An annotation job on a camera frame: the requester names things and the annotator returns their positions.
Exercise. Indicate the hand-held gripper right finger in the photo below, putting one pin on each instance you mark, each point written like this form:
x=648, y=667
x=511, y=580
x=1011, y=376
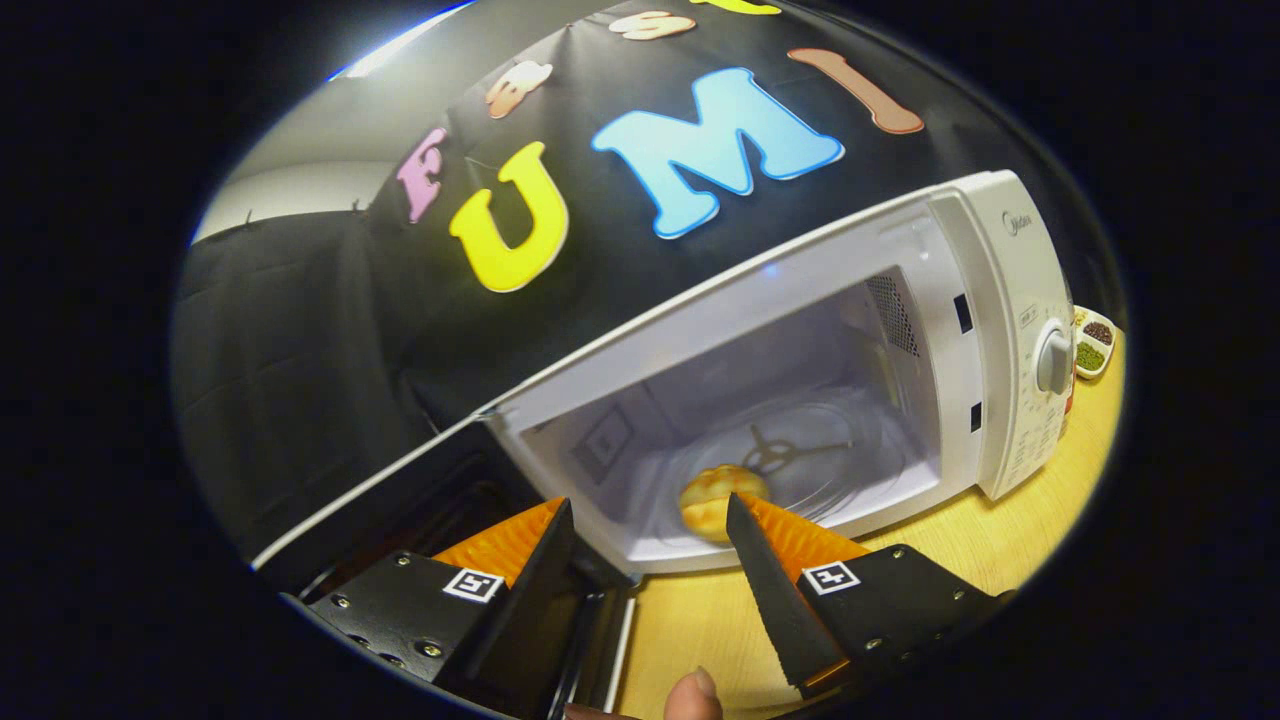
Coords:
x=775, y=610

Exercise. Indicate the black backdrop cloth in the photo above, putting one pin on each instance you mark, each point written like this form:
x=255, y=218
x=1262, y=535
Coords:
x=300, y=350

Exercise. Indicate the golden bread bun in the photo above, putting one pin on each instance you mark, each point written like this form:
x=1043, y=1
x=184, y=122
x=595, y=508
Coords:
x=705, y=500

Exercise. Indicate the glass microwave turntable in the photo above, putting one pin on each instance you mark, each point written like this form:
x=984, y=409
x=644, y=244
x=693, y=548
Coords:
x=850, y=470

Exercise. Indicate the white microwave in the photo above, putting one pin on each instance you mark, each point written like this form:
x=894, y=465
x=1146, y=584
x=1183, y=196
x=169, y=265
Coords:
x=990, y=400

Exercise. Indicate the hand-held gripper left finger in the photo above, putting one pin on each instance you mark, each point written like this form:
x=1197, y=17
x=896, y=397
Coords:
x=530, y=610

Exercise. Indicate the white divided dish of beans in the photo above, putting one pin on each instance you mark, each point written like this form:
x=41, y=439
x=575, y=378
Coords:
x=1092, y=355

